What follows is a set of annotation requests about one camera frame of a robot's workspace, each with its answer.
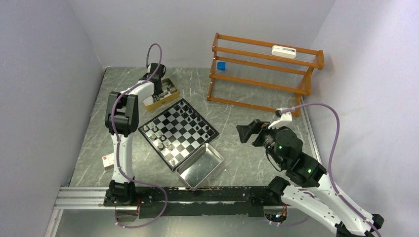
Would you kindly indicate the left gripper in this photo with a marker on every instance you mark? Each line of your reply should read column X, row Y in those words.
column 159, row 92

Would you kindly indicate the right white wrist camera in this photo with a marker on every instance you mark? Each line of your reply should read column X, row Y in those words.
column 283, row 119

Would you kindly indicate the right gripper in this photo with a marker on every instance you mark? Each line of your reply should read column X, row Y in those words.
column 245, row 131

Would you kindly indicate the silver metal tin lid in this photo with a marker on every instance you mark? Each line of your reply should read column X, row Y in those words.
column 199, row 166

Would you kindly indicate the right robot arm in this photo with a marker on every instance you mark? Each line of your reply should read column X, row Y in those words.
column 307, row 185

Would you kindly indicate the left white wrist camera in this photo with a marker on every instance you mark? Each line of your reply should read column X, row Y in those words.
column 153, row 68

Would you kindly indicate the white rectangular device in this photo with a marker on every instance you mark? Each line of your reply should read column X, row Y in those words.
column 282, row 51

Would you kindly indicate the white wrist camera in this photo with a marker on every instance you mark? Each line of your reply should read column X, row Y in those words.
column 283, row 119
column 153, row 68

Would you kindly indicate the orange wooden rack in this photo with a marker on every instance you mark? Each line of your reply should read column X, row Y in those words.
column 250, row 62

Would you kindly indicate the small white card box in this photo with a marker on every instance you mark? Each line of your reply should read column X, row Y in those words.
column 108, row 161

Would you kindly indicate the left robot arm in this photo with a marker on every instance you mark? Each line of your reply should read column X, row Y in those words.
column 122, row 120

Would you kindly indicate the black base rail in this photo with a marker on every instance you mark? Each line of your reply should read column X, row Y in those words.
column 252, row 201

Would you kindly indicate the black white chessboard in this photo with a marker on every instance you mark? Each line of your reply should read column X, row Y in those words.
column 184, row 127

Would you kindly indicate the blue cube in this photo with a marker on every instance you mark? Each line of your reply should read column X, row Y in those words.
column 221, row 65

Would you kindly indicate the gold tin of white pieces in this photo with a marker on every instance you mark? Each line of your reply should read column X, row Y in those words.
column 170, row 92

